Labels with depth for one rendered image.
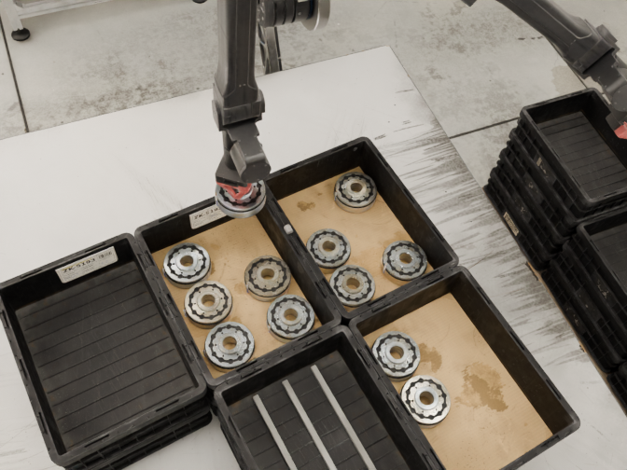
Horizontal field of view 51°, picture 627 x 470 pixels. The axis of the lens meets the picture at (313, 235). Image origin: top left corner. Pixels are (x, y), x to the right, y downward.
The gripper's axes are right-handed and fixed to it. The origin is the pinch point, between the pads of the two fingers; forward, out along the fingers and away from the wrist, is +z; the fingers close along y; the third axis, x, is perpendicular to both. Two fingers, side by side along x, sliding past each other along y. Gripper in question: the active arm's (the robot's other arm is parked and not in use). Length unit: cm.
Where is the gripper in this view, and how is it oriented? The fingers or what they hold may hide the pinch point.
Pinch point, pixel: (240, 186)
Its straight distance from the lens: 136.1
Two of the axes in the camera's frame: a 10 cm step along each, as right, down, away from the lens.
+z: -0.7, 5.1, 8.6
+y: 2.7, -8.2, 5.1
